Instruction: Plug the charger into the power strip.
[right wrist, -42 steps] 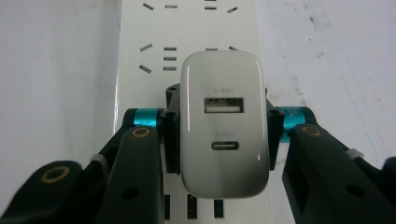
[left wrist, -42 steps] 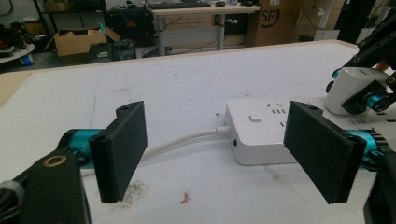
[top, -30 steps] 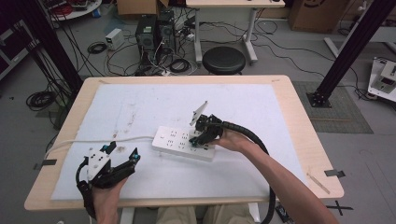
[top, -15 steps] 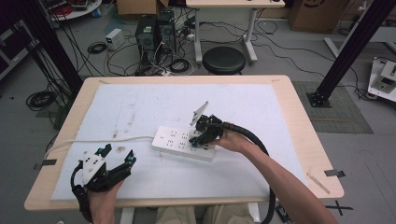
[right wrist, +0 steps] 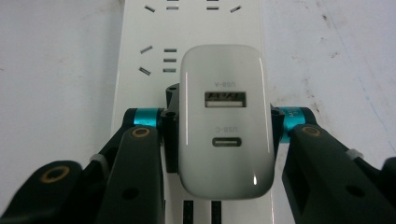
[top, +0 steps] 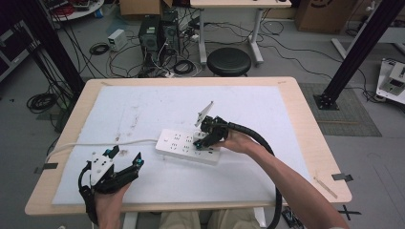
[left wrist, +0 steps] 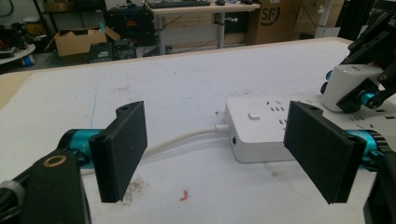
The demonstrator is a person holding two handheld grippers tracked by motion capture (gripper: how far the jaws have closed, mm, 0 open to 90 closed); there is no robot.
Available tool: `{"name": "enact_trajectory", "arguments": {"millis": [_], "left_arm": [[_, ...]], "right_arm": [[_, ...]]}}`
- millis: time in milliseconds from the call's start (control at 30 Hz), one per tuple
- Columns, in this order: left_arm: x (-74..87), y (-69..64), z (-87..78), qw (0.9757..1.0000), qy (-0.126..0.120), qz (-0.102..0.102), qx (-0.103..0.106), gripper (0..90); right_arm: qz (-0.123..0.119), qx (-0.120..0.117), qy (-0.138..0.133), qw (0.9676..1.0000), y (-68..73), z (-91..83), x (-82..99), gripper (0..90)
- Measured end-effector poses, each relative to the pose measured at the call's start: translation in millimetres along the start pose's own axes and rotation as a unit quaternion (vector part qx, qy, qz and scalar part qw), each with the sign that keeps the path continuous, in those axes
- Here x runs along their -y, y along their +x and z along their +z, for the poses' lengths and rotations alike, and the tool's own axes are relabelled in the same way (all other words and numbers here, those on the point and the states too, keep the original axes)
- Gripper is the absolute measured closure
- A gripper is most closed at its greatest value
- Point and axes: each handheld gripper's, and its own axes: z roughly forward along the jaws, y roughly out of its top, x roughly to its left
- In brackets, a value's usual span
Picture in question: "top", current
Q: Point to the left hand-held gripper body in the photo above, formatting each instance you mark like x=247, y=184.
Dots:
x=102, y=168

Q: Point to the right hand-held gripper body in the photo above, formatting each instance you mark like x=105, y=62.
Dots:
x=218, y=130

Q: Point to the white charger plug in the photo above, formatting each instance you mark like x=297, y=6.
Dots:
x=200, y=135

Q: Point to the white power strip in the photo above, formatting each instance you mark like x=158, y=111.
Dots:
x=181, y=148

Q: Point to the person's right hand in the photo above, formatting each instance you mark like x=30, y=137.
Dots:
x=237, y=141

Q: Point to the person's left hand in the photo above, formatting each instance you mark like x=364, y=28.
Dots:
x=111, y=203

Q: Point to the white table mat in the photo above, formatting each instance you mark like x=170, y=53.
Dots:
x=159, y=105

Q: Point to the black tape strip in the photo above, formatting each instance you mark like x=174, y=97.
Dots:
x=342, y=177
x=47, y=166

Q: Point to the black round stool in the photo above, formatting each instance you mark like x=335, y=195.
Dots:
x=228, y=61

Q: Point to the person's left leg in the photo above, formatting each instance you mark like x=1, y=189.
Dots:
x=180, y=221

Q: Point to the person's leg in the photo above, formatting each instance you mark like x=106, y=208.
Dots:
x=234, y=220
x=180, y=221

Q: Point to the person's right leg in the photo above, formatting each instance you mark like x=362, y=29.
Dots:
x=234, y=220

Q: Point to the black computer tower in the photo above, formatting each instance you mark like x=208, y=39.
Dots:
x=149, y=38
x=170, y=30

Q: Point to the white power supply box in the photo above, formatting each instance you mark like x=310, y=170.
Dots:
x=117, y=39

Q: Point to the grey floor mat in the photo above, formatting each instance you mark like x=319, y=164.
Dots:
x=344, y=111

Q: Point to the white-legged wooden desk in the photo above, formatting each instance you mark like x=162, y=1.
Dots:
x=238, y=3

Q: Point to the open cardboard box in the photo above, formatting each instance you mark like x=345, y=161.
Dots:
x=140, y=6

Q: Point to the round white table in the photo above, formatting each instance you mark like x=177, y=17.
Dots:
x=76, y=8

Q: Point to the closed cardboard box with logo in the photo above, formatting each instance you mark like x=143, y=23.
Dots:
x=324, y=14

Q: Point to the white electronic device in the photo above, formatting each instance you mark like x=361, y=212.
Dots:
x=393, y=79

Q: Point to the black aluminium post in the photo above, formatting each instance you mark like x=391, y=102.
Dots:
x=54, y=47
x=356, y=51

